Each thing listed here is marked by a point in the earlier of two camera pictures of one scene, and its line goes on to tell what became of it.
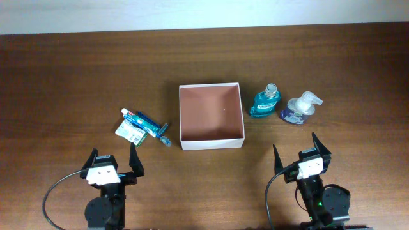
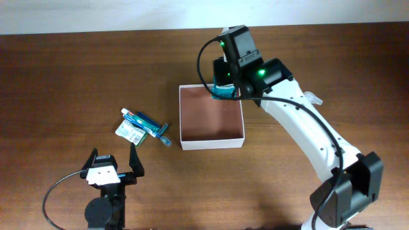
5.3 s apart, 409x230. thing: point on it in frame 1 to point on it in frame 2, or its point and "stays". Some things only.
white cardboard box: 211,116 stays
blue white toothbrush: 164,140 stays
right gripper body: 291,175 to 229,70
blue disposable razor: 160,127 stays
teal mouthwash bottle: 265,101 to 225,90
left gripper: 130,178 stays
